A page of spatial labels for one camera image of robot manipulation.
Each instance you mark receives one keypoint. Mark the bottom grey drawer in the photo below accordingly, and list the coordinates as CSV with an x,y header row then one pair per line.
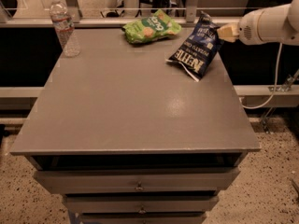
x,y
158,218

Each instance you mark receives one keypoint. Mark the top grey drawer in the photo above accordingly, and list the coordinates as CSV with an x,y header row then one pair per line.
x,y
81,182

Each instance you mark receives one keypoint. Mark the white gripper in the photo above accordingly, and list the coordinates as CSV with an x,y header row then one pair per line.
x,y
247,31

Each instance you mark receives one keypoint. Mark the blue Kettle chip bag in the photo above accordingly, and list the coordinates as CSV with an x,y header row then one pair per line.
x,y
199,49

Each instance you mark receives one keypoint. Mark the green rice chip bag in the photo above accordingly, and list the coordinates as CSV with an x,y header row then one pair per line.
x,y
158,26

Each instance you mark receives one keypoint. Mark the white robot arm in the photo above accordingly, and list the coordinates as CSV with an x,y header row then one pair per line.
x,y
272,24

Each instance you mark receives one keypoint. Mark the middle grey drawer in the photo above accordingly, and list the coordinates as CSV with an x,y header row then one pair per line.
x,y
140,204

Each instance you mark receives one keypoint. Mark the grey drawer cabinet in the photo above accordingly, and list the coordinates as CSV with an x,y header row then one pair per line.
x,y
119,107

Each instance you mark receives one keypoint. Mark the metal railing frame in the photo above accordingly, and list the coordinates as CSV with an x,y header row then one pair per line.
x,y
33,13

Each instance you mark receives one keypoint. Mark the grey drawer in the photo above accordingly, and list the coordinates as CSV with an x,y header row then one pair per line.
x,y
81,182
140,204
158,218

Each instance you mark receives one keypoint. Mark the clear plastic water bottle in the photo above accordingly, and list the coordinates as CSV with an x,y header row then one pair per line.
x,y
64,28

